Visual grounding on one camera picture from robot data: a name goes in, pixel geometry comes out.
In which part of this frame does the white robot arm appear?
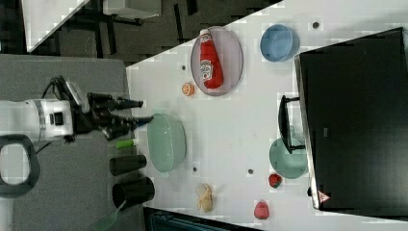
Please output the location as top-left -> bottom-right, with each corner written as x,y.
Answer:
1,92 -> 154,143

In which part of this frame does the grey round plate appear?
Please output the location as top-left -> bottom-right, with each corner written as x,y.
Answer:
191,26 -> 243,96

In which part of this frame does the red ketchup bottle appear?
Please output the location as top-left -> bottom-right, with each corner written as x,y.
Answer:
199,29 -> 223,90

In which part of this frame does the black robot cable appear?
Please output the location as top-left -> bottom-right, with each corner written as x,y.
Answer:
41,76 -> 70,101

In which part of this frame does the black cup upper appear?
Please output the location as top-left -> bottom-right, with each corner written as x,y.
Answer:
110,155 -> 147,176

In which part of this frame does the green plastic mug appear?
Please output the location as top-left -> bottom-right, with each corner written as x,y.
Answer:
269,125 -> 308,179

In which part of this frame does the blue plastic bowl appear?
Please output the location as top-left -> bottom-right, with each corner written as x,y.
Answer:
260,24 -> 300,63

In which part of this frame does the orange slice toy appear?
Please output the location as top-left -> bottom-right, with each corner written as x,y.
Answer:
182,83 -> 194,96

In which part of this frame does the pink strawberry toy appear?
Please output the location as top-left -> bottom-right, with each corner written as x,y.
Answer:
254,201 -> 269,219

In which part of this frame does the black toaster oven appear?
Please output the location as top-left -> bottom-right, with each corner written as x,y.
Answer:
278,27 -> 408,220

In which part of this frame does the black cup lower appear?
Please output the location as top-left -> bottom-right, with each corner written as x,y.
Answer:
112,177 -> 155,211

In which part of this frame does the black cup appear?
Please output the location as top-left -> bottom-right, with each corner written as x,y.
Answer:
110,155 -> 147,176
112,177 -> 155,211

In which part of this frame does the peeled banana toy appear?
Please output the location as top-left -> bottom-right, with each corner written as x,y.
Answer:
195,184 -> 213,213

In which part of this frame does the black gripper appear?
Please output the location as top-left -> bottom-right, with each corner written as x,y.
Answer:
73,92 -> 154,141

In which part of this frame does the green marker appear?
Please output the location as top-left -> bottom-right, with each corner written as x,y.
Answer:
115,139 -> 139,149

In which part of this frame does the red strawberry toy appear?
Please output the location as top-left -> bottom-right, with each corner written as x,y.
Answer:
268,173 -> 282,189

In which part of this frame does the green spatula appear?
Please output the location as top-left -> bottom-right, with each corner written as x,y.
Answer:
92,201 -> 126,231

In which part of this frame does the green plastic strainer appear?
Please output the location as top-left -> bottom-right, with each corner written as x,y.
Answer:
147,114 -> 187,172

